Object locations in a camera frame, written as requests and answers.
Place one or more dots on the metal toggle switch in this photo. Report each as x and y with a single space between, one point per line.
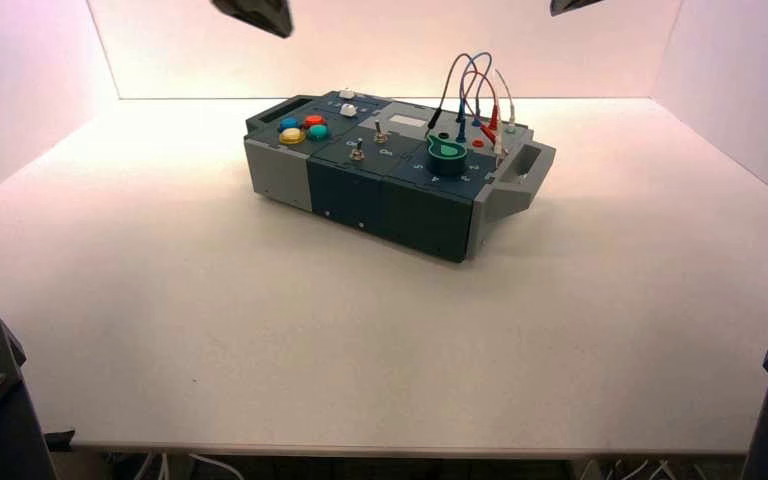
357 152
378 134

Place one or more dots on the green push button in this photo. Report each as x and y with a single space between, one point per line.
318 132

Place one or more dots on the plain white slider knob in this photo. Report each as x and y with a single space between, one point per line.
349 110

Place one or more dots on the teal and grey control box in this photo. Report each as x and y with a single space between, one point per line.
351 192

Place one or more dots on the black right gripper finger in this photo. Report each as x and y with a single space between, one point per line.
583 3
561 5

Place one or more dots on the red push button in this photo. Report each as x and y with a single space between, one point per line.
314 121

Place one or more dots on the blue push button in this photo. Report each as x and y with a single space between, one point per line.
288 123

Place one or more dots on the green rotary knob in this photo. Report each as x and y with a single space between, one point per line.
447 159

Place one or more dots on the black table clamp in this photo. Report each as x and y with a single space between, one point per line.
59 440

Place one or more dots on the white display window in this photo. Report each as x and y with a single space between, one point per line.
406 120

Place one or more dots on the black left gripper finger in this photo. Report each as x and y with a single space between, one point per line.
276 13
238 8

